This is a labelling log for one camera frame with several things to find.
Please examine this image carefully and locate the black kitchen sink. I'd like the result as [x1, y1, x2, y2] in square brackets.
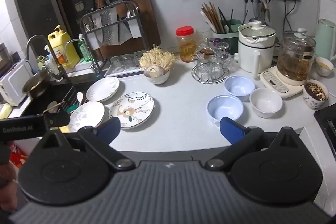
[24, 79, 88, 121]

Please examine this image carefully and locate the green bottle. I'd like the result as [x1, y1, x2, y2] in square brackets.
[78, 34, 93, 62]

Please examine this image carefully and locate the purple foot crystal glass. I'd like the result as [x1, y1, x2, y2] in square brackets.
[209, 38, 222, 52]

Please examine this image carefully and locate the white enamel pot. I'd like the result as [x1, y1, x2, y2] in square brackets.
[234, 36, 277, 80]

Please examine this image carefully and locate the glass tea kettle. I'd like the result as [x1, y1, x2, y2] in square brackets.
[277, 28, 317, 81]

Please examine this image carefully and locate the small steel faucet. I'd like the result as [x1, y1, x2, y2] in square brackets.
[64, 39, 88, 65]

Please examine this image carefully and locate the deer print plate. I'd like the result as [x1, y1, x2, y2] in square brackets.
[108, 92, 154, 129]

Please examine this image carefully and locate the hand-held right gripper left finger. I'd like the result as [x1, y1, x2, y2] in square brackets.
[35, 117, 136, 171]

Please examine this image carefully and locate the tall steel faucet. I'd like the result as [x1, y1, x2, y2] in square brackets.
[26, 34, 71, 83]

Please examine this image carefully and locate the patterned steel cleaver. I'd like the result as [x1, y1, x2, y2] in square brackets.
[96, 8, 119, 45]

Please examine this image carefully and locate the steel saucepan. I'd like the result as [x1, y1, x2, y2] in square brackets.
[22, 69, 51, 99]

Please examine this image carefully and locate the amber foot crystal glass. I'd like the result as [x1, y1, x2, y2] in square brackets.
[196, 48, 214, 80]

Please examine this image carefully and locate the clear tumbler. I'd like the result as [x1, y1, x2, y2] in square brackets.
[110, 55, 122, 71]
[133, 51, 144, 67]
[121, 54, 133, 69]

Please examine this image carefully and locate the enoki mushroom bunch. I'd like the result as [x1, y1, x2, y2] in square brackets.
[139, 44, 177, 73]

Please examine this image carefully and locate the bundle of wooden chopsticks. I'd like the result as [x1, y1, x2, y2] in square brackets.
[201, 2, 226, 33]

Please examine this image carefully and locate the dark wooden cutting board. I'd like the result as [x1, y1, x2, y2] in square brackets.
[100, 0, 161, 60]

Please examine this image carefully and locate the white countertop appliance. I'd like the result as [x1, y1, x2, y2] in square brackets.
[0, 59, 33, 107]

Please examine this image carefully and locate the white leaf print plate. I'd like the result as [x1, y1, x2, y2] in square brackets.
[86, 76, 121, 102]
[68, 102, 105, 132]

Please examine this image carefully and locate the white cup with tea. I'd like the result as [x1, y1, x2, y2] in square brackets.
[316, 56, 334, 77]

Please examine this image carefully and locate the white ceramic bowl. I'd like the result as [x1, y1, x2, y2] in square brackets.
[249, 88, 283, 119]

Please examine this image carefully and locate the person's left hand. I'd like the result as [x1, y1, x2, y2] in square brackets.
[0, 164, 18, 205]

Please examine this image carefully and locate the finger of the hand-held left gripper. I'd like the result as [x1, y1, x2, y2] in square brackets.
[42, 112, 71, 133]

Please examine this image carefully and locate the pale yellow sponge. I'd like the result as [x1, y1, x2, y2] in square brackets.
[0, 103, 12, 119]

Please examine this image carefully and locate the yellow detergent bottle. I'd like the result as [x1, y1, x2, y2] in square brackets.
[48, 25, 80, 69]

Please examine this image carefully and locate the green chopstick holder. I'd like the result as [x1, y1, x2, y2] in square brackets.
[213, 19, 242, 54]

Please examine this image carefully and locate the white bowl with sliced mushrooms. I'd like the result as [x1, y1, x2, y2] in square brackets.
[143, 67, 171, 85]

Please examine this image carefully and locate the cream kettle base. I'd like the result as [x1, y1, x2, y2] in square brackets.
[260, 65, 310, 98]

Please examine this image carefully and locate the glass pot lid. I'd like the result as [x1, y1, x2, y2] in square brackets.
[238, 21, 277, 39]

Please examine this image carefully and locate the black knife rack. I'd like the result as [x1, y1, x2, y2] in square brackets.
[79, 0, 140, 75]

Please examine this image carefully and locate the red lid glass jar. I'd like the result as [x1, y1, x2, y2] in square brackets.
[176, 26, 197, 63]

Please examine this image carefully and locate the red printed bag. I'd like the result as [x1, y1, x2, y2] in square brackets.
[9, 144, 28, 168]

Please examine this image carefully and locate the light blue plastic bowl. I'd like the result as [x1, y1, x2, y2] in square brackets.
[207, 95, 244, 123]
[224, 76, 256, 103]

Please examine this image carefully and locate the patterned bowl with residue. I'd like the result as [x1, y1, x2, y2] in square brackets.
[303, 80, 330, 109]

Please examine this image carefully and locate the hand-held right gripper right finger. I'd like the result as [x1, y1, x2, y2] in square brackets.
[205, 116, 302, 171]

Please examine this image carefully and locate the black induction cooktop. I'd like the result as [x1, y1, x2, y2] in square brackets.
[313, 106, 336, 133]

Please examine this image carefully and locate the round wire glass rack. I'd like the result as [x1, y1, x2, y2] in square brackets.
[191, 49, 231, 84]

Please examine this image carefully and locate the white drain tray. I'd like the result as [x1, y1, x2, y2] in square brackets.
[104, 64, 145, 78]

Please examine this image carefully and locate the pale green jug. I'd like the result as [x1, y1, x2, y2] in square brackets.
[314, 19, 336, 62]

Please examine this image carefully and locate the clear crystal glass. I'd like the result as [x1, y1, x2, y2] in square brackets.
[196, 30, 211, 51]
[215, 42, 233, 71]

